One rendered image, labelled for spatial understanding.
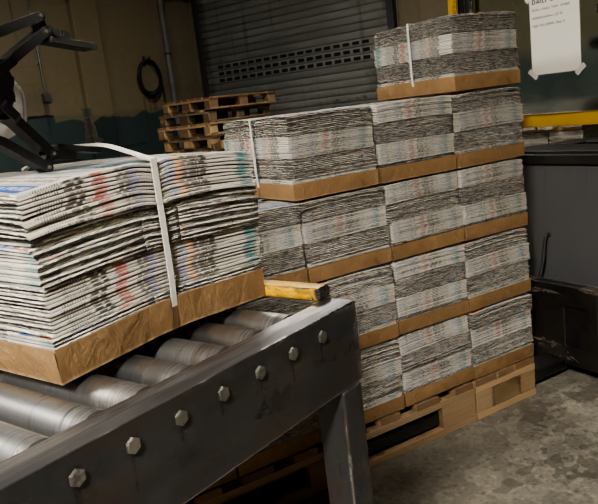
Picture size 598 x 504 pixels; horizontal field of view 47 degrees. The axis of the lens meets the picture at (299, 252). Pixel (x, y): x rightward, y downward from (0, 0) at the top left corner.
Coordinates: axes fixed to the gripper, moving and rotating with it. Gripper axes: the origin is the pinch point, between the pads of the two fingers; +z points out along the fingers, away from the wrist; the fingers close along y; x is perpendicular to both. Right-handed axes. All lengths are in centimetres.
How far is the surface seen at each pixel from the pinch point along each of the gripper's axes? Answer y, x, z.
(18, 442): 36.4, 21.2, -24.9
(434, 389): 77, -14, 134
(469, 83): -17, -7, 142
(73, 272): 21.8, 13.8, -12.8
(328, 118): -5, -26, 95
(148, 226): 17.3, 13.6, -1.5
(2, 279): 22.6, 6.4, -17.3
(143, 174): 10.8, 13.8, -2.1
